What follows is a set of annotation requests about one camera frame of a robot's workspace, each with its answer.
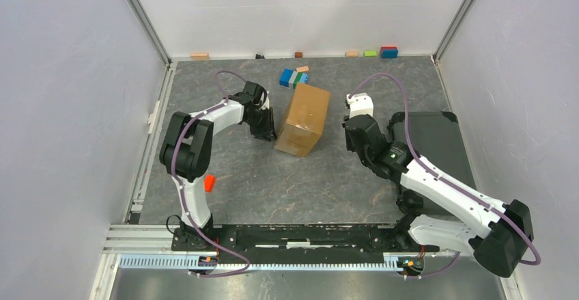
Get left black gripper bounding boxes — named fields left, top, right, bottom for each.
left=245, top=106, right=278, bottom=141

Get brown cardboard express box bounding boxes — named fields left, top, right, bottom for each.
left=274, top=83, right=330, bottom=157

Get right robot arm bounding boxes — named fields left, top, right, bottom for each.
left=343, top=114, right=541, bottom=277

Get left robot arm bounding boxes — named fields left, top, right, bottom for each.
left=159, top=81, right=277, bottom=251

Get blue green block stack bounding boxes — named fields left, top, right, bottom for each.
left=279, top=69, right=309, bottom=89

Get small red block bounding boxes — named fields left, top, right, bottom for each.
left=203, top=174, right=216, bottom=193

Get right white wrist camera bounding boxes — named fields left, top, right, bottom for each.
left=345, top=92, right=374, bottom=118

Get red blue block at wall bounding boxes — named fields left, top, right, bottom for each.
left=380, top=46, right=399, bottom=59

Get tan block at wall left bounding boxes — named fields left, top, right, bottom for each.
left=190, top=52, right=210, bottom=61

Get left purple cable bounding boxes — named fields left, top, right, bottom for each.
left=171, top=70, right=251, bottom=278

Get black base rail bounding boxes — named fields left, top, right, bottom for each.
left=171, top=223, right=439, bottom=265

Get white toothed cable duct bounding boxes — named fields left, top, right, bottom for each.
left=119, top=254, right=403, bottom=272

